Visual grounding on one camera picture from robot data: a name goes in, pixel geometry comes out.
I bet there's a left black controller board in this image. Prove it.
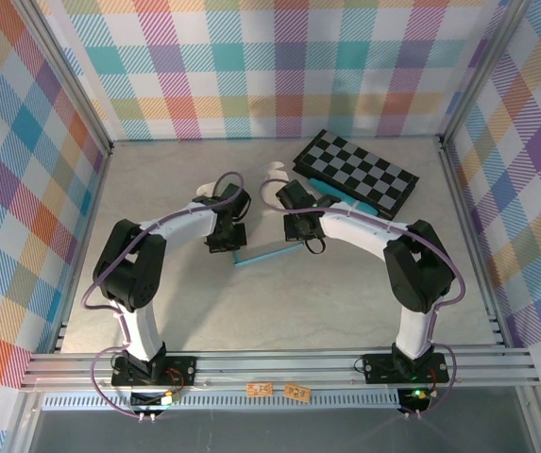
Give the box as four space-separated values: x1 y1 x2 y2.
129 390 180 411

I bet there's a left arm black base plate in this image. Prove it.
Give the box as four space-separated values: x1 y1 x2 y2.
110 354 198 389

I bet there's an aluminium mounting rail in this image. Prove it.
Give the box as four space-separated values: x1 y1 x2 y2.
19 347 541 393

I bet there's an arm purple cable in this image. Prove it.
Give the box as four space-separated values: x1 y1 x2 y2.
82 171 246 419
259 177 467 419

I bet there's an aluminium frame post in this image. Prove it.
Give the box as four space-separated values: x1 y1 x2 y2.
438 0 535 148
12 0 114 158

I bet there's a teal tube with white band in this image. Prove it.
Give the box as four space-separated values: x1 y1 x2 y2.
307 177 380 219

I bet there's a white slotted cable duct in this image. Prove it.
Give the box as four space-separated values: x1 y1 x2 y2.
41 389 434 412

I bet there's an aluminium table side rail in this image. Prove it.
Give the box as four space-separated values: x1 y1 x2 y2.
437 135 512 349
51 144 114 354

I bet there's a blue paper box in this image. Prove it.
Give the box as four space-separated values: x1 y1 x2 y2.
230 207 309 270

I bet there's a right black controller board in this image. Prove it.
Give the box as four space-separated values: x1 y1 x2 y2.
397 386 432 412

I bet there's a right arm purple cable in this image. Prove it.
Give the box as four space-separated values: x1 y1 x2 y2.
259 177 467 419

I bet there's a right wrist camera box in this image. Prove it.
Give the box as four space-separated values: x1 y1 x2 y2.
262 160 294 184

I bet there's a folding black grey chessboard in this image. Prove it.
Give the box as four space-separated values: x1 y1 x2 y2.
291 129 420 221

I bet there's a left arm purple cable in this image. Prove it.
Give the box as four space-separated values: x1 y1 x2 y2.
82 171 246 419

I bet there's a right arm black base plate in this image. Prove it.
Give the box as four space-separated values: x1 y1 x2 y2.
362 351 450 384

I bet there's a black controller board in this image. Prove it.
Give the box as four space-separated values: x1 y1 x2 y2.
397 386 432 412
129 390 180 411

